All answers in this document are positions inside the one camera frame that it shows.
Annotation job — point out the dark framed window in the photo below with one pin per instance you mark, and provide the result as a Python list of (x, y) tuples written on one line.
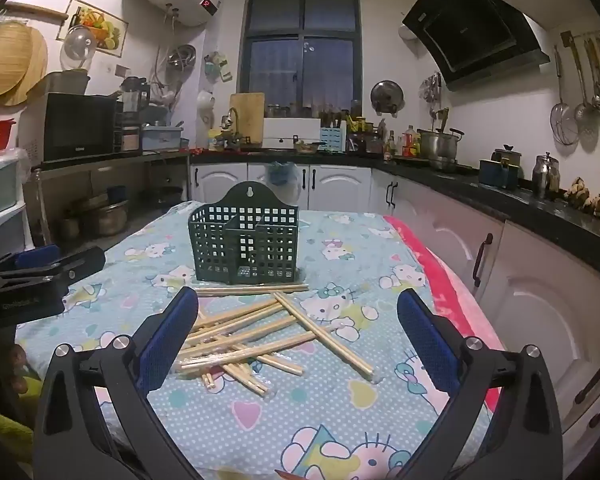
[(280, 70)]

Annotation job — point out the steel cooking pot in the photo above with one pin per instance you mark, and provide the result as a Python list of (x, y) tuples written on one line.
[(110, 220)]

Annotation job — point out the small steel bowl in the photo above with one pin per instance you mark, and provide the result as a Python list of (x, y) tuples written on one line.
[(442, 163)]

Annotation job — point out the grey lidded pot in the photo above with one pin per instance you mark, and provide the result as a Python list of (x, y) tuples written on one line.
[(65, 82)]

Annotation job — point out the light blue dish box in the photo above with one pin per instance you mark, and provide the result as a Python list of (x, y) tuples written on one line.
[(160, 139)]

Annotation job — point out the black blender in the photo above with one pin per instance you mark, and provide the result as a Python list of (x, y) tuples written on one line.
[(132, 97)]

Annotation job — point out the blue hanging bag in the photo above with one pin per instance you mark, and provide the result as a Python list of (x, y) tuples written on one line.
[(281, 174)]

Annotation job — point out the steel coffee pot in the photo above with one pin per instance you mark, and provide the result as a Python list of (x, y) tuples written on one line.
[(545, 175)]

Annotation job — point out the light blue cutlery holder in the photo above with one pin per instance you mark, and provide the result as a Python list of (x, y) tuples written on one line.
[(332, 140)]

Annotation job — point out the black range hood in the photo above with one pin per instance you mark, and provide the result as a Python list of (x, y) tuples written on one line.
[(470, 25)]

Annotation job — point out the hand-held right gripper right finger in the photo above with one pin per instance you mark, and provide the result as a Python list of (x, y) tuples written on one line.
[(425, 345)]

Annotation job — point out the hanging steel colander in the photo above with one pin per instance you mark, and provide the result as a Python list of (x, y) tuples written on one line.
[(182, 57)]

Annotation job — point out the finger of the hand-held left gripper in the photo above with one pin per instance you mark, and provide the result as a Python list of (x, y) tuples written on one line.
[(80, 262), (35, 256)]

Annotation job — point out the round wooden board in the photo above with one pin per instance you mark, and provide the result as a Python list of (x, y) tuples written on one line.
[(40, 60)]

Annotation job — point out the person's left hand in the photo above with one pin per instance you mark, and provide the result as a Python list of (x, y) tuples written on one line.
[(19, 367)]

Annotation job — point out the metal faucet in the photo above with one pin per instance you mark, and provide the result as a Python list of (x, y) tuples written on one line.
[(225, 121)]

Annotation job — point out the white kitchen base cabinets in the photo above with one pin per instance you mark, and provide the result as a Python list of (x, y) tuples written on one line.
[(340, 185)]

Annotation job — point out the dark blue pot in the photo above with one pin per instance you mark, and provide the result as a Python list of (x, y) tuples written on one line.
[(495, 175)]

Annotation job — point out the row of sauce bottles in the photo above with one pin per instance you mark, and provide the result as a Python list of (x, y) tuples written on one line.
[(410, 142)]

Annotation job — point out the steel stock pot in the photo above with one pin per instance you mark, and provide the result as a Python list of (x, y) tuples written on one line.
[(437, 147)]

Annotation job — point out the hanging steel pot lid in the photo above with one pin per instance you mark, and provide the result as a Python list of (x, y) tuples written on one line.
[(386, 95)]

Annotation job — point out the bunch of hanging kitchen tools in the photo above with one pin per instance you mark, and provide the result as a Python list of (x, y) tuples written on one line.
[(432, 87)]

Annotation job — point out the round bamboo tray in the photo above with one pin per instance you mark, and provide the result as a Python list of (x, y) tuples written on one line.
[(5, 60)]

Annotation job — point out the white ceramic pot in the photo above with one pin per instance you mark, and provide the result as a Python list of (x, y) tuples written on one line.
[(206, 100)]

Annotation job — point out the pink fleece blanket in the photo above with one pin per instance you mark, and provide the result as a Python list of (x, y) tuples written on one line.
[(440, 280)]

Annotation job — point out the black kitchen countertop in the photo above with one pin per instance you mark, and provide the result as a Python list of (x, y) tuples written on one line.
[(530, 205)]

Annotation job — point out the wooden rolling pin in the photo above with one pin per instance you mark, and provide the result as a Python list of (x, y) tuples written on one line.
[(35, 10)]

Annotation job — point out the black wok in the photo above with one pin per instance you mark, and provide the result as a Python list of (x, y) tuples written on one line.
[(167, 194)]

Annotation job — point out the pile of wooden chopsticks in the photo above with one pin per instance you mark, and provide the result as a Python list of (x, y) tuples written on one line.
[(240, 330)]

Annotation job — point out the black microwave oven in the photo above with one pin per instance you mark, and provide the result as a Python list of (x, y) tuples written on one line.
[(75, 127)]

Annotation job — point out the row of glass jars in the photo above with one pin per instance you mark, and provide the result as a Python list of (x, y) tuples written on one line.
[(280, 111)]

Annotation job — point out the white box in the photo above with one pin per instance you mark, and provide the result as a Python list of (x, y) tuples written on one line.
[(290, 132)]

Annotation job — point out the person's left forearm green sleeve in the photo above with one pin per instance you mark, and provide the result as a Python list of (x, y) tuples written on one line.
[(5, 427)]

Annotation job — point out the fruit wall poster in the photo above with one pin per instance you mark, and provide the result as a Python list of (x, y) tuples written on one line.
[(105, 25)]

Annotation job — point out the black teapot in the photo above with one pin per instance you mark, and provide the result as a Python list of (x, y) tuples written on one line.
[(507, 156)]

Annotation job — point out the glass pot lid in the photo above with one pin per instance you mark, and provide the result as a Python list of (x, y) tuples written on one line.
[(77, 45)]

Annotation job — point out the metal shelf rack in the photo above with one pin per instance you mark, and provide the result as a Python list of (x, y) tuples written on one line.
[(80, 165)]

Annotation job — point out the plastic drawer unit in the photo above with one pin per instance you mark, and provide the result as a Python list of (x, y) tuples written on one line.
[(2, 180)]

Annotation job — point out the hanging steel ladle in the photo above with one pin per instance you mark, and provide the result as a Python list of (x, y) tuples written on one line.
[(582, 110)]

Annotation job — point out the wooden cutting board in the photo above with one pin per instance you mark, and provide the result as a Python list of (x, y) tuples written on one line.
[(250, 120)]

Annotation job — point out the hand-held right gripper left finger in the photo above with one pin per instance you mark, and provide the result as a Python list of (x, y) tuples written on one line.
[(167, 345)]

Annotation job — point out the green plastic utensil holder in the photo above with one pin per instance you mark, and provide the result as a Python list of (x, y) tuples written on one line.
[(240, 250)]

